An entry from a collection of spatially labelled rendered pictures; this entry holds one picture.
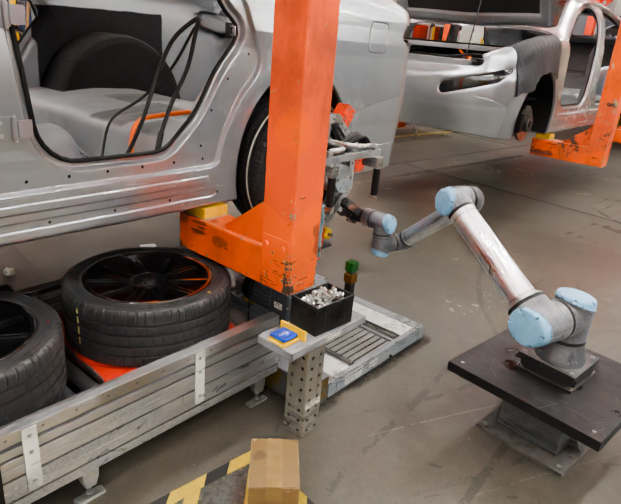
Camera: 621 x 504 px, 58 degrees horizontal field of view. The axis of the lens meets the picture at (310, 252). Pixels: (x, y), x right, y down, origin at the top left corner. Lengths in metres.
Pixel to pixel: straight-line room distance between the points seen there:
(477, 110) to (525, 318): 3.06
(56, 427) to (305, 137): 1.21
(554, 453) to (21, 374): 1.91
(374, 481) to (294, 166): 1.16
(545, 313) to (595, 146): 3.84
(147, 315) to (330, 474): 0.87
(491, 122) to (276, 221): 3.21
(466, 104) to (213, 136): 2.94
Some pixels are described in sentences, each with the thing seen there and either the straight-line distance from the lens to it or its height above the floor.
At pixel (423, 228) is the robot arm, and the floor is 0.65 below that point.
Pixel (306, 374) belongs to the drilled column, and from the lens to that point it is 2.14.
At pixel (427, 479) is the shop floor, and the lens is 2.25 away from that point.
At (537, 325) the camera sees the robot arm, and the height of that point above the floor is 0.59.
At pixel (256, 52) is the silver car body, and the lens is 2.55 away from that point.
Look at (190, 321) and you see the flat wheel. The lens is 2.15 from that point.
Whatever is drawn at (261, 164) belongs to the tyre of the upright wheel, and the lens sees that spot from 2.54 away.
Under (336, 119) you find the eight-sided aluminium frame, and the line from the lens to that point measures 2.73.
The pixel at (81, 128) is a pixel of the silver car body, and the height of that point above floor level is 0.93.
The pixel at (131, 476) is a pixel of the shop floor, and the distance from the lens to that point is 2.18.
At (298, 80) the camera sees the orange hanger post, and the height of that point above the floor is 1.32.
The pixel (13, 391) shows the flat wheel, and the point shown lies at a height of 0.44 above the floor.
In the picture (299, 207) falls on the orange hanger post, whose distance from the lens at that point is 2.07.
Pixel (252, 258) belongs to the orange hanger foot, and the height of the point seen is 0.61.
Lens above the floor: 1.48
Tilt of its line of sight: 21 degrees down
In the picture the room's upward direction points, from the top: 5 degrees clockwise
